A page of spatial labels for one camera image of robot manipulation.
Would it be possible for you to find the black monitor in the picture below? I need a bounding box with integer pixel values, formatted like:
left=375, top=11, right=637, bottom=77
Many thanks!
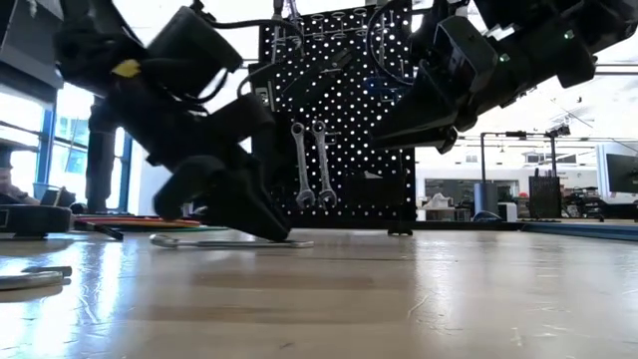
left=605, top=153, right=638, bottom=195

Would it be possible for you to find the black long tool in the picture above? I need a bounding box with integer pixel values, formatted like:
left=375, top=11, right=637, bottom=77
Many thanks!
left=281, top=45, right=356, bottom=109

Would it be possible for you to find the black perforated pegboard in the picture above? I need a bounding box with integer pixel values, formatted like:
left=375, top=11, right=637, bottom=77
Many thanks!
left=248, top=4, right=418, bottom=223

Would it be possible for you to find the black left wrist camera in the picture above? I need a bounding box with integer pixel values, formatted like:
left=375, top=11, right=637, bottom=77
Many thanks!
left=147, top=5, right=244, bottom=99

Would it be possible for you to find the green cable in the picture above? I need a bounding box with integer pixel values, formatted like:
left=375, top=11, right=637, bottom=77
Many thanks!
left=163, top=225, right=231, bottom=233

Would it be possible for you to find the black spirit level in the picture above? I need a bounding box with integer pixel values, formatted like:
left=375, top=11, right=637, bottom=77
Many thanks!
left=252, top=62, right=276, bottom=112

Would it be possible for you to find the silver ring tool holder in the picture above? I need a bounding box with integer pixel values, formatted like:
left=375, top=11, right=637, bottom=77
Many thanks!
left=271, top=7, right=373, bottom=44

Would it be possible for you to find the small black pegboard bin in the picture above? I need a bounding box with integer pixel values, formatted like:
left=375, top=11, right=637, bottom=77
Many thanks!
left=343, top=172, right=416, bottom=208

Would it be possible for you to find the yellow cable tag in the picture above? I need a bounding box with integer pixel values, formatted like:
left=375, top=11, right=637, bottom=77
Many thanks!
left=112, top=58, right=143, bottom=79

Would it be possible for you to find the person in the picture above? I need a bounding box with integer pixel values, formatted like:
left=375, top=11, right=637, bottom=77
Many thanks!
left=0, top=167, right=41, bottom=206

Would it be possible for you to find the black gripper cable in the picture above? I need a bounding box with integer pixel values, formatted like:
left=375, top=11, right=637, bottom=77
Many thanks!
left=365, top=0, right=418, bottom=87
left=191, top=0, right=306, bottom=106

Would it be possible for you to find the silver stubby wrench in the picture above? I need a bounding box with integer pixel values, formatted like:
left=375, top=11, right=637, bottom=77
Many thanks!
left=290, top=122, right=317, bottom=209
left=149, top=232, right=316, bottom=250
left=0, top=264, right=74, bottom=292
left=311, top=119, right=339, bottom=208

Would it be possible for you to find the black bag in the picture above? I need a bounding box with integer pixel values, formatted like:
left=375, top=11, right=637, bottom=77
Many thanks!
left=39, top=187, right=77, bottom=208

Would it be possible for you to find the black aluminium frame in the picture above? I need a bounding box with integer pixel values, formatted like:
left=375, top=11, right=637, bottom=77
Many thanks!
left=416, top=217, right=638, bottom=231

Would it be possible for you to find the blue flat strip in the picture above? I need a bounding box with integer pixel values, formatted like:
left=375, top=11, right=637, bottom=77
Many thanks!
left=520, top=221, right=638, bottom=243

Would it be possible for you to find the black pillar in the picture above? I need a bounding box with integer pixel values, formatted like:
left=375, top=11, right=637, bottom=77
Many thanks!
left=85, top=94, right=122, bottom=214

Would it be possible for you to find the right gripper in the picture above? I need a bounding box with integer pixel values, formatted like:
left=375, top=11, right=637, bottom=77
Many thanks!
left=369, top=14, right=504, bottom=155

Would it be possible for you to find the black camera stand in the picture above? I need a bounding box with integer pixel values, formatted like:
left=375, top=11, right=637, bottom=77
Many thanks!
left=479, top=123, right=573, bottom=220

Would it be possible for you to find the black mesh case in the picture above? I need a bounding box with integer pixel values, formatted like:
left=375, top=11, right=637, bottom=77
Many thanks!
left=526, top=174, right=562, bottom=219

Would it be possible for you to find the grey cylinder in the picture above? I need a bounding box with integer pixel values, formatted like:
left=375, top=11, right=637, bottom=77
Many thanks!
left=473, top=181, right=499, bottom=216

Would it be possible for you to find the black tape measure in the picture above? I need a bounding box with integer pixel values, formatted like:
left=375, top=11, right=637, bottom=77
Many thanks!
left=0, top=202, right=126, bottom=241

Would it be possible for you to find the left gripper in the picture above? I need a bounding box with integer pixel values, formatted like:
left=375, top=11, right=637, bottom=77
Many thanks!
left=107, top=74, right=293, bottom=243

